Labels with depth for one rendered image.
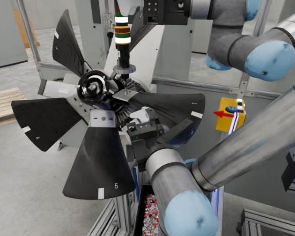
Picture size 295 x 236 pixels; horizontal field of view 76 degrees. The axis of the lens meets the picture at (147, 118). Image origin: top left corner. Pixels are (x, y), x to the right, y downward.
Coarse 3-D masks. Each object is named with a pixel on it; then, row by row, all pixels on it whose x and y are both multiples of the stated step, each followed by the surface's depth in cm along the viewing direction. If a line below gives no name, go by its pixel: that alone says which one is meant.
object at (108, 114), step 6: (90, 114) 63; (96, 114) 64; (102, 114) 65; (108, 114) 66; (114, 114) 67; (90, 120) 62; (96, 120) 63; (102, 120) 65; (108, 120) 66; (114, 120) 67; (96, 126) 63; (102, 126) 64; (108, 126) 65; (114, 126) 66
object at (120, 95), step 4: (120, 92) 64; (124, 92) 65; (128, 92) 65; (132, 92) 66; (136, 92) 66; (112, 96) 61; (116, 96) 61; (120, 96) 61; (124, 96) 62; (128, 96) 62; (124, 100) 59
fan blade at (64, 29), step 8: (64, 16) 71; (64, 24) 71; (64, 32) 72; (72, 32) 68; (56, 40) 77; (64, 40) 73; (72, 40) 69; (64, 48) 74; (72, 48) 70; (56, 56) 81; (64, 56) 77; (72, 56) 72; (80, 56) 68; (64, 64) 79; (72, 64) 75; (80, 64) 70; (80, 72) 73
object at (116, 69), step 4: (116, 44) 57; (116, 48) 57; (116, 68) 57; (120, 68) 57; (124, 68) 57; (128, 68) 57; (132, 68) 57; (116, 72) 57; (120, 72) 56; (124, 72) 56; (128, 72) 56; (132, 72) 57
